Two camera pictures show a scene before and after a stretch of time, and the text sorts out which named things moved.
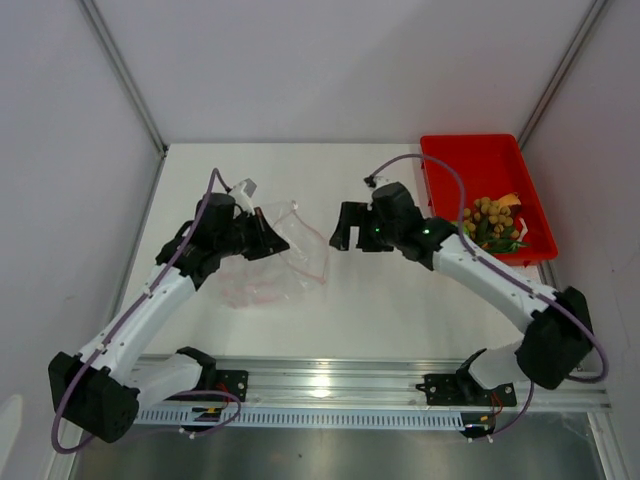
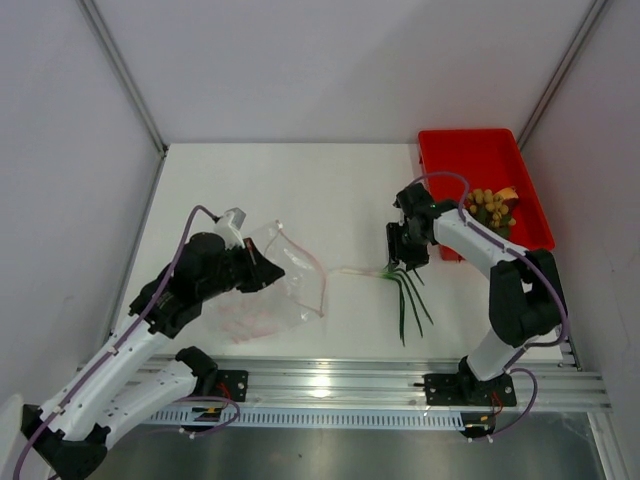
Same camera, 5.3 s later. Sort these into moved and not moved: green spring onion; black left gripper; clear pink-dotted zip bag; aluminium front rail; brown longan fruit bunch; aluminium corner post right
Moved: green spring onion; black left gripper; brown longan fruit bunch; clear pink-dotted zip bag
Not moved: aluminium front rail; aluminium corner post right
